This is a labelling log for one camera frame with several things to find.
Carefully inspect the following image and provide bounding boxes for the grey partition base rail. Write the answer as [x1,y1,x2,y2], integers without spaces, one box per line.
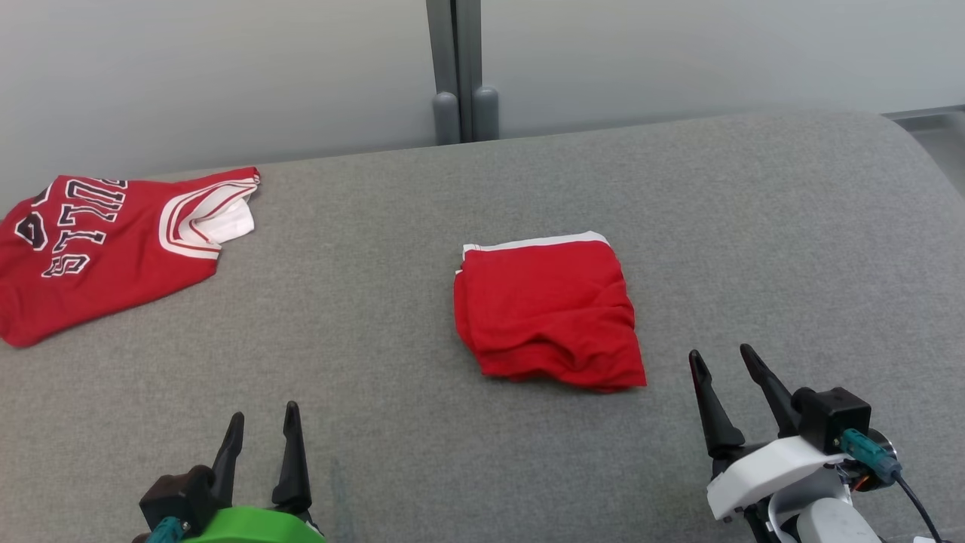
[881,106,965,125]

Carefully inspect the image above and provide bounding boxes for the red shorts with white waistband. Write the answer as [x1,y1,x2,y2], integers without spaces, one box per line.
[453,231,648,393]

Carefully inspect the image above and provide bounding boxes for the grey metal partition post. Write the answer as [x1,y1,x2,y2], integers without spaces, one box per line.
[426,0,500,146]

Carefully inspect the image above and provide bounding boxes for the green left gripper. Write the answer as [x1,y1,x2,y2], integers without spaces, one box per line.
[181,401,326,543]

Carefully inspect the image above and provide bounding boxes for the red basketball jersey striped trim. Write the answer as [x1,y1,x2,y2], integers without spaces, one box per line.
[0,167,261,348]

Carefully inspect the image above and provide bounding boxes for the teal plug black camera cable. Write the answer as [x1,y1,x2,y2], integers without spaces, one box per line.
[839,428,945,543]

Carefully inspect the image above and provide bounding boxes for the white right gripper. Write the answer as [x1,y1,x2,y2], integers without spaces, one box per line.
[688,344,851,523]

